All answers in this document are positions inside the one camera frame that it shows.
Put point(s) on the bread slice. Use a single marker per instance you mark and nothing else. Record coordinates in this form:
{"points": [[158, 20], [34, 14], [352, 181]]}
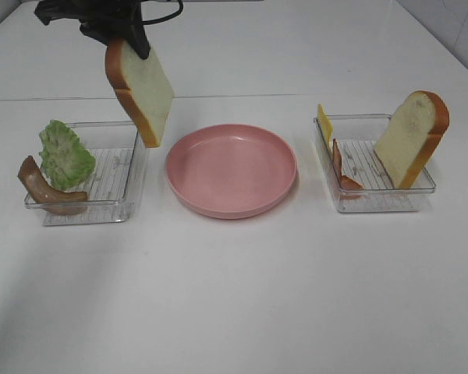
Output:
{"points": [[141, 87], [412, 135]]}

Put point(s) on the green lettuce leaf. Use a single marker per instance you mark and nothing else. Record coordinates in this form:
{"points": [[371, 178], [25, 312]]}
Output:
{"points": [[65, 160]]}

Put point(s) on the left clear plastic tray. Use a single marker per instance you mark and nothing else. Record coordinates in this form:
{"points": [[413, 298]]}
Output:
{"points": [[113, 188]]}

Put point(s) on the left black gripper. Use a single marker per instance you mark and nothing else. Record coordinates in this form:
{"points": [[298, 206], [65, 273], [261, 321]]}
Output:
{"points": [[123, 13]]}

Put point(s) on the yellow cheese slice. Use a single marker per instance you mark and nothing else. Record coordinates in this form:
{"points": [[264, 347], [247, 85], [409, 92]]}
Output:
{"points": [[326, 126]]}

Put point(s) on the clear plastic tray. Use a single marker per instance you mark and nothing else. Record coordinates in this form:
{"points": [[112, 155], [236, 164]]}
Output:
{"points": [[355, 136], [113, 188]]}

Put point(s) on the right clear plastic tray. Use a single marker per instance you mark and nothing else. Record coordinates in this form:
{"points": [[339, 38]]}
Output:
{"points": [[355, 136]]}

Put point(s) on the pink round plate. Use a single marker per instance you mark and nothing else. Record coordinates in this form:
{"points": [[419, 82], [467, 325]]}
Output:
{"points": [[231, 171]]}

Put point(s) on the brown bacon strip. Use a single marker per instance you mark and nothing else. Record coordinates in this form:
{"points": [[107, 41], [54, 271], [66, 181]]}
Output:
{"points": [[41, 192]]}

